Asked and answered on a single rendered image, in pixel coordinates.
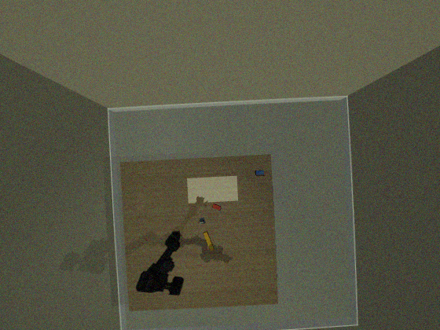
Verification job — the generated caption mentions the yellow bar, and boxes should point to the yellow bar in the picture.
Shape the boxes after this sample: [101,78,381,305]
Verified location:
[203,232,214,251]

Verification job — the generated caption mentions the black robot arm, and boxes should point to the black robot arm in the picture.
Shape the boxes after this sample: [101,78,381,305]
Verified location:
[146,231,180,278]

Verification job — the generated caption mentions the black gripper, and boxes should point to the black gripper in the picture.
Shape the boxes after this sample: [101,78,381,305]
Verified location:
[136,271,183,295]

